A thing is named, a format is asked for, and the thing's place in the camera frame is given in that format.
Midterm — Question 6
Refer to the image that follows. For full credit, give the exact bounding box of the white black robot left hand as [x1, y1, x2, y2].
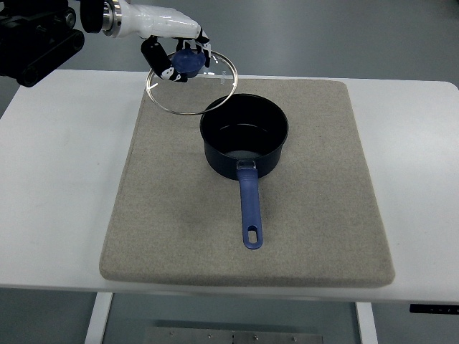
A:
[101, 1, 212, 82]

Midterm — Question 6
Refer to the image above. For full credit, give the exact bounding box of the glass lid with blue knob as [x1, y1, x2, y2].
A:
[145, 48, 238, 115]

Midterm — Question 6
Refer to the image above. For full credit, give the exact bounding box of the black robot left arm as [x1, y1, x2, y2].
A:
[1, 1, 105, 87]

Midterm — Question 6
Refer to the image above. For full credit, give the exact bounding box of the dark blue saucepan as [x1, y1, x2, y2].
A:
[199, 94, 289, 249]

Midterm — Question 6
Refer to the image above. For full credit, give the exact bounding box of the grey felt mat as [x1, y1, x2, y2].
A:
[99, 80, 395, 288]

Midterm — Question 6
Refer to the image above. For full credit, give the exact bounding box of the white table left leg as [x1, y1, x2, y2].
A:
[84, 292, 113, 344]

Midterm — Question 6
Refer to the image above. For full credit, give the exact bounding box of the white table leg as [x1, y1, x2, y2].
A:
[355, 302, 379, 344]
[84, 292, 113, 344]

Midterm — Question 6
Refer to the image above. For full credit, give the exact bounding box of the white table right leg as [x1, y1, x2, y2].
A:
[355, 302, 379, 344]

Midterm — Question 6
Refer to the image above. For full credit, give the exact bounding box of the black table control panel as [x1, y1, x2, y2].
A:
[410, 304, 459, 315]

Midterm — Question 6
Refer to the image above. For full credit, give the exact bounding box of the metal base plate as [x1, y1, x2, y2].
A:
[143, 327, 323, 344]

